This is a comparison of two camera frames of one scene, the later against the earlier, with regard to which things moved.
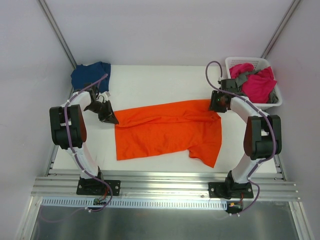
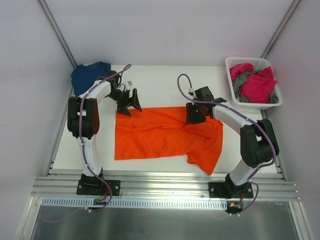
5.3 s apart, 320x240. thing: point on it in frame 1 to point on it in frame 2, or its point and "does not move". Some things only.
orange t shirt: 193,126 does not move
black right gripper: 213,106 to 195,114
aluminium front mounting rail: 60,187 does not move
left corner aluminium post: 58,33 does not move
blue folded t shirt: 98,72 does not move
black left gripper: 104,113 to 127,102
